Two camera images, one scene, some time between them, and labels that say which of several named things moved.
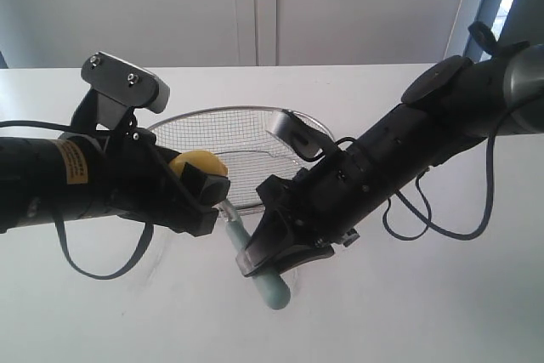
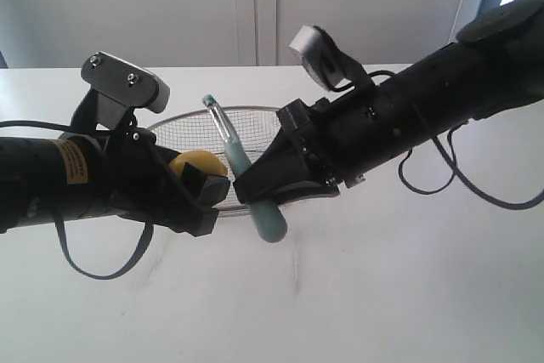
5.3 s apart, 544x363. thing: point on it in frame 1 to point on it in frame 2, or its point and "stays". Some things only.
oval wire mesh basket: [239, 136] stays
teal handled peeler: [274, 286] to [269, 216]
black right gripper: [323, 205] to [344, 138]
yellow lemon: [206, 161] stays
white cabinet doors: [121, 11] stays
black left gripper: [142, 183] stays
